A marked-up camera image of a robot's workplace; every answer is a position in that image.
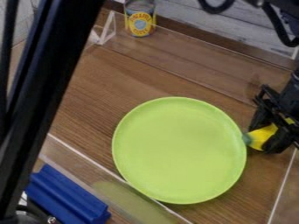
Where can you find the blue plastic clamp block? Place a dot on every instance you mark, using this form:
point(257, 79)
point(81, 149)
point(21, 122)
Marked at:
point(64, 199)

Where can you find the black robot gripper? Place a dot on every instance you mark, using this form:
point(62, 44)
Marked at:
point(277, 108)

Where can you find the clear acrylic corner bracket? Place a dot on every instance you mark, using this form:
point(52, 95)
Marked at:
point(102, 33)

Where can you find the yellow toy banana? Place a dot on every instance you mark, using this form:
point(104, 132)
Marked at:
point(256, 137)

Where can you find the green round plate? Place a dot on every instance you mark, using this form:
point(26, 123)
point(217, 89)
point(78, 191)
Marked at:
point(177, 150)

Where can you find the yellow labelled tin can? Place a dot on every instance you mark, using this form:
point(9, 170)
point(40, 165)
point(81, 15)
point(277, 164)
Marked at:
point(140, 19)

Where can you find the clear acrylic barrier wall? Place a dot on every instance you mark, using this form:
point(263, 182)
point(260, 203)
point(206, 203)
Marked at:
point(132, 70)

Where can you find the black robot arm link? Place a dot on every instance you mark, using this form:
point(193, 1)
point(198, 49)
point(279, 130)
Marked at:
point(56, 40)

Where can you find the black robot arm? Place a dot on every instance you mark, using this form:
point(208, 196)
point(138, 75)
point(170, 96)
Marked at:
point(283, 15)

